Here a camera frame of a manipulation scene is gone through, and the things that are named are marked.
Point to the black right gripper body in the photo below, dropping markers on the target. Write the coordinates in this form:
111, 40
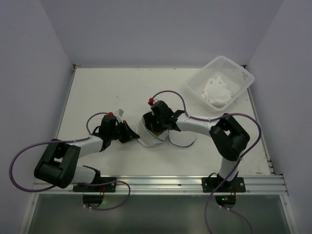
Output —
151, 121

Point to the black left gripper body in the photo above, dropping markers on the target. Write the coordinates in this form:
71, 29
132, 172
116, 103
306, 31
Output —
124, 133

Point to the white mesh laundry bag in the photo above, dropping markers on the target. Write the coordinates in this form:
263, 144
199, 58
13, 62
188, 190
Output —
149, 139

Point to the white bra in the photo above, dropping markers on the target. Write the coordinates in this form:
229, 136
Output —
216, 92

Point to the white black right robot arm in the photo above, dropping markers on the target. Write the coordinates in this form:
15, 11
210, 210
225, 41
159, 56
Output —
228, 135

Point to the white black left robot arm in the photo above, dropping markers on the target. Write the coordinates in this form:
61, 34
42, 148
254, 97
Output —
58, 165

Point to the white plastic basket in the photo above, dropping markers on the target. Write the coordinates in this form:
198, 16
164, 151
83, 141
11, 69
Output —
237, 78

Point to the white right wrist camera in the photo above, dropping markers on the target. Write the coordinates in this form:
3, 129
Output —
153, 103

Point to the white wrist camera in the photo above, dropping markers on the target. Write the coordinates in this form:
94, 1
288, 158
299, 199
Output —
153, 103
118, 114

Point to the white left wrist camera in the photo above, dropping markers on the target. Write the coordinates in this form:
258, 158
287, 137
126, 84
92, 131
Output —
118, 114

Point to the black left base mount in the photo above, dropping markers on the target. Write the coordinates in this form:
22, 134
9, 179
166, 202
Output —
100, 185

